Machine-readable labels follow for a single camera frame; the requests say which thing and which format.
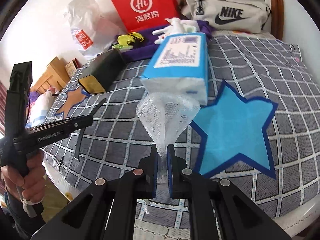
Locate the mint green cloth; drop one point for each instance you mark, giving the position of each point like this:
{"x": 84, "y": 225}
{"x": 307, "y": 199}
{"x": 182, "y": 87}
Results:
{"x": 190, "y": 29}

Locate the red paper shopping bag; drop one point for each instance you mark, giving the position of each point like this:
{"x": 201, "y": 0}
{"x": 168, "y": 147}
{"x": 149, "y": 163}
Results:
{"x": 143, "y": 14}

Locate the blue tissue pack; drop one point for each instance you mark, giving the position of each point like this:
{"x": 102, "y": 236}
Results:
{"x": 179, "y": 66}

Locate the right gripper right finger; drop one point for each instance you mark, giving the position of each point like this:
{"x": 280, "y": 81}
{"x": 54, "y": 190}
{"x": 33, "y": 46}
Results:
{"x": 178, "y": 188}

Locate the green pocket tissue pack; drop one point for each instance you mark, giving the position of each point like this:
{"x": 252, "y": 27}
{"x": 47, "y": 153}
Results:
{"x": 121, "y": 47}

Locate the purple towel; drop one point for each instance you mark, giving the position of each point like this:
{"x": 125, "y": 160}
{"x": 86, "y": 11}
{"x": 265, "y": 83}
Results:
{"x": 139, "y": 45}

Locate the white glove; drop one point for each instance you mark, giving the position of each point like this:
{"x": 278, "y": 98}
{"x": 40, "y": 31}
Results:
{"x": 176, "y": 26}

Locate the brown book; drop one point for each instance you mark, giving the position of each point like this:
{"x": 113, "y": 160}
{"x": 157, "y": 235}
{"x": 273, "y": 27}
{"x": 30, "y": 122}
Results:
{"x": 72, "y": 66}

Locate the brown wooden door frame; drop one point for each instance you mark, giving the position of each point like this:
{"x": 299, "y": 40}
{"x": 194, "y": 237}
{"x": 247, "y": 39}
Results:
{"x": 277, "y": 18}

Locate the white Miniso plastic bag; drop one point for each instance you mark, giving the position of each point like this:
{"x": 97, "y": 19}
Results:
{"x": 91, "y": 32}

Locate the blue star patch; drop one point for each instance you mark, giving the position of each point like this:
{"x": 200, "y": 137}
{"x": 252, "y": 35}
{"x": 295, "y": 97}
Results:
{"x": 234, "y": 129}

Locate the brown star patch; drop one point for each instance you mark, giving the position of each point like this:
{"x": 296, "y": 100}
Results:
{"x": 73, "y": 98}

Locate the person's left hand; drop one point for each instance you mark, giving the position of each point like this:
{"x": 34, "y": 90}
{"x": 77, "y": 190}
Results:
{"x": 33, "y": 184}

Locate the dark green tea tin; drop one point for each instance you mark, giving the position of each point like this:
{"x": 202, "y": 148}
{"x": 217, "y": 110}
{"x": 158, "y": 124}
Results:
{"x": 102, "y": 72}

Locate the grey checkered blanket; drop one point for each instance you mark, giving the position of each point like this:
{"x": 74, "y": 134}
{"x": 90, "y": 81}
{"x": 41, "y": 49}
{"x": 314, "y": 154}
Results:
{"x": 254, "y": 66}

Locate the yellow black pouch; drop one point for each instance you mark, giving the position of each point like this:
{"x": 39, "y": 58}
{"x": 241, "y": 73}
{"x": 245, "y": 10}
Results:
{"x": 130, "y": 38}

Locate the wooden headboard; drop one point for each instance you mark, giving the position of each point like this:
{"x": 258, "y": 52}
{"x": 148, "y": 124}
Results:
{"x": 55, "y": 76}

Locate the grey Nike waist bag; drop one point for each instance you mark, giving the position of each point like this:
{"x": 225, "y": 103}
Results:
{"x": 240, "y": 15}

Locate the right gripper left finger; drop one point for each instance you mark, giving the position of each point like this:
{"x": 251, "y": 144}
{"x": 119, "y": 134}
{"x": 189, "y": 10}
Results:
{"x": 147, "y": 183}

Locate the white mesh net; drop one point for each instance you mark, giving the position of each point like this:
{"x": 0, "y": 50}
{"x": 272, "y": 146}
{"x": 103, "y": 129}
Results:
{"x": 165, "y": 116}

